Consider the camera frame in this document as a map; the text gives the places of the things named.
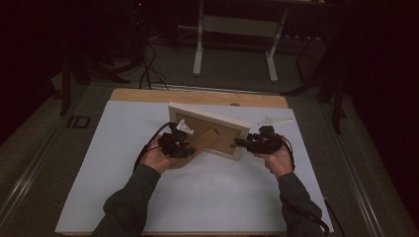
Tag person's right hand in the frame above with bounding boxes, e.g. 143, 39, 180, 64
258, 144, 295, 180

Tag black metal stand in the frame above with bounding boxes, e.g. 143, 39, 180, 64
281, 33, 349, 134
58, 48, 131, 117

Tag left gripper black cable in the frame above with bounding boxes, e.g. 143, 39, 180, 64
132, 121, 174, 173

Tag wooden picture frame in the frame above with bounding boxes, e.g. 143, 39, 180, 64
167, 101, 253, 171

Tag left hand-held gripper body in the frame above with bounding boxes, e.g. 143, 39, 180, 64
157, 118, 198, 159

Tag black floor socket plate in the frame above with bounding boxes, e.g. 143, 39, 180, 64
66, 115, 92, 129

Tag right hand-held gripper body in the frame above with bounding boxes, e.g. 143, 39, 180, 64
249, 117, 295, 155

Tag metal floor rail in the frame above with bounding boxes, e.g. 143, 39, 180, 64
324, 108, 387, 237
0, 124, 65, 226

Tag black floor cables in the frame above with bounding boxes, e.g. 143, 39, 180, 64
137, 40, 170, 91

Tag thin black cable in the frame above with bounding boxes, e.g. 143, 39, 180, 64
323, 197, 348, 237

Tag person's left hand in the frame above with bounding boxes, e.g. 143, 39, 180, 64
140, 137, 177, 175

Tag white metal table frame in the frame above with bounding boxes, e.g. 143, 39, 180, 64
192, 0, 291, 84

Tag white table mat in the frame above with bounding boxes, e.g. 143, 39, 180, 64
54, 100, 334, 234

